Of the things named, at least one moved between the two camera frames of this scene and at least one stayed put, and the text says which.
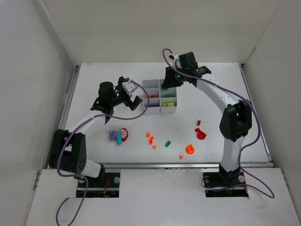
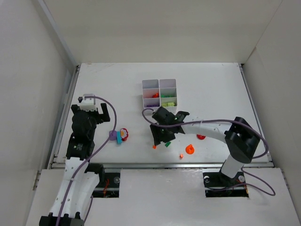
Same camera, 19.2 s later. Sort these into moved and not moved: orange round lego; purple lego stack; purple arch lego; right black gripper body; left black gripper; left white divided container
Moved: right black gripper body; left black gripper
Not moved: purple lego stack; purple arch lego; left white divided container; orange round lego
